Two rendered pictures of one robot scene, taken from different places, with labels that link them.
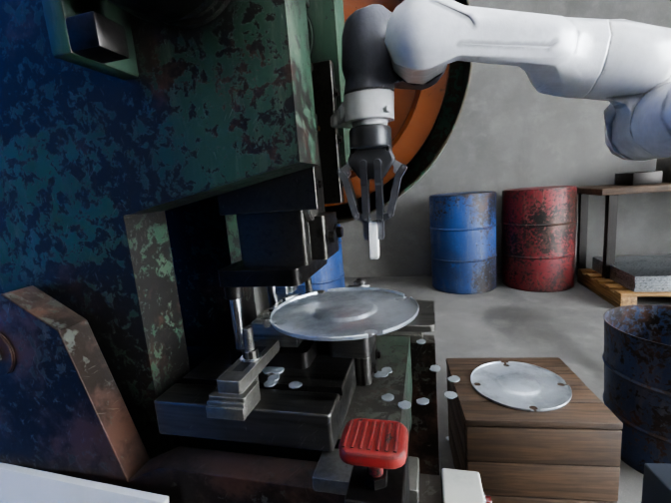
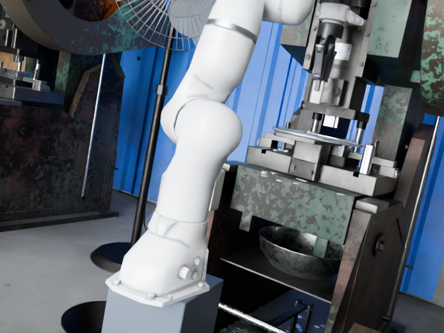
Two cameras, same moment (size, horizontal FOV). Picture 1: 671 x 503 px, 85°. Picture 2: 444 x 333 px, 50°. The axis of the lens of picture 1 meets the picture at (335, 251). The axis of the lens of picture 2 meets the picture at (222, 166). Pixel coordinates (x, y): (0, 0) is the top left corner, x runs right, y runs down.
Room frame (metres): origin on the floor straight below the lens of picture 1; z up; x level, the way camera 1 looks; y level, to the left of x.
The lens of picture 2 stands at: (0.85, -1.58, 0.85)
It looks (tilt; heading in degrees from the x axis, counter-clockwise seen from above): 8 degrees down; 106
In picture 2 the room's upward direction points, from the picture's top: 11 degrees clockwise
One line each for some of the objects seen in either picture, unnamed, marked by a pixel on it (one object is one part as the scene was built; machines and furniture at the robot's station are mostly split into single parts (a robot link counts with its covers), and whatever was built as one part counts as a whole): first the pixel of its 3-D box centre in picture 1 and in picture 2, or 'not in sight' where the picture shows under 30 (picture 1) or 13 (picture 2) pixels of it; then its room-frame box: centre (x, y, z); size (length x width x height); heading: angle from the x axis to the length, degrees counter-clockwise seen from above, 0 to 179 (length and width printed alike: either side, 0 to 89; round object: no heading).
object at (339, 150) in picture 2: (288, 320); (326, 145); (0.72, 0.11, 0.76); 0.15 x 0.09 x 0.05; 165
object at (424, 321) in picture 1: (370, 340); (305, 156); (0.68, -0.05, 0.72); 0.25 x 0.14 x 0.14; 75
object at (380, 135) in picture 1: (370, 153); (328, 39); (0.67, -0.08, 1.08); 0.08 x 0.07 x 0.09; 76
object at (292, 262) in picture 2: not in sight; (302, 254); (0.72, 0.11, 0.36); 0.34 x 0.34 x 0.10
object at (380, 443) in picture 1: (375, 466); not in sight; (0.35, -0.02, 0.72); 0.07 x 0.06 x 0.08; 75
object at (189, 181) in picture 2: not in sight; (199, 160); (0.54, -0.67, 0.71); 0.18 x 0.11 x 0.25; 134
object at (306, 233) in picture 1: (291, 183); (341, 61); (0.71, 0.07, 1.04); 0.17 x 0.15 x 0.30; 75
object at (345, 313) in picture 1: (343, 308); (315, 136); (0.69, -0.01, 0.78); 0.29 x 0.29 x 0.01
